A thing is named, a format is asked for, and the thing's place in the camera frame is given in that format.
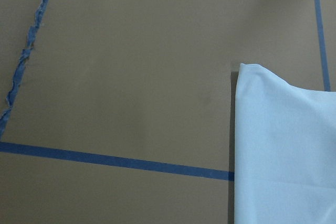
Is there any light blue t-shirt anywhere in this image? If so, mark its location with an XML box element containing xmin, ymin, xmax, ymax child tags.
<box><xmin>234</xmin><ymin>64</ymin><xmax>335</xmax><ymax>223</ymax></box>

